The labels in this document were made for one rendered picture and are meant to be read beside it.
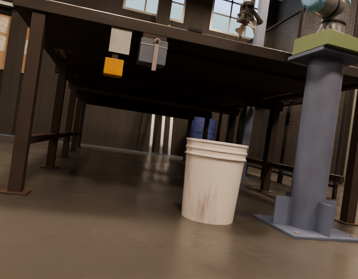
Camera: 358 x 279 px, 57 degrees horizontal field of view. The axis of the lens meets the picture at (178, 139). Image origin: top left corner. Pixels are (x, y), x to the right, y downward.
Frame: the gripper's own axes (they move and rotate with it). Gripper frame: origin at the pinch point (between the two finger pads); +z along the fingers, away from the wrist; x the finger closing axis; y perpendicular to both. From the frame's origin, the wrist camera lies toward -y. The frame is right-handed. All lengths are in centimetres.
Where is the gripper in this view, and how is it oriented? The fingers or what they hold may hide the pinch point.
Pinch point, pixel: (247, 37)
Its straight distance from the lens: 218.5
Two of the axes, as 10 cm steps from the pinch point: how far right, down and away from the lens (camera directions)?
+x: 4.8, 0.6, -8.7
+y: -8.7, -1.2, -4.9
